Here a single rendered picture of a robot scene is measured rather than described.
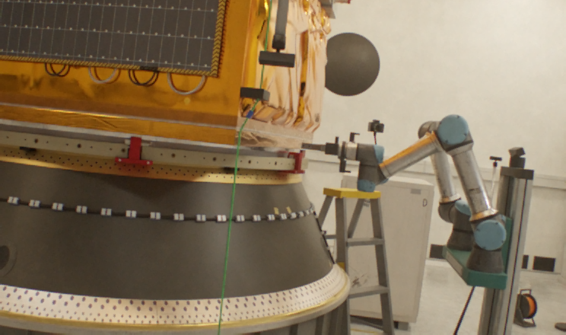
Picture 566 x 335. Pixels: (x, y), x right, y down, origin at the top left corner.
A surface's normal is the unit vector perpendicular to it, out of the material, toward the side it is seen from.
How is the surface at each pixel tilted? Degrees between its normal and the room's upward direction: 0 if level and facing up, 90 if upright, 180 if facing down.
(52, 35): 90
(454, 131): 83
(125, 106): 90
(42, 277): 62
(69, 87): 101
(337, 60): 90
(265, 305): 43
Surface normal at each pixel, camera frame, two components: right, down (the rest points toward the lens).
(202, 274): 0.52, -0.39
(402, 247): -0.14, 0.01
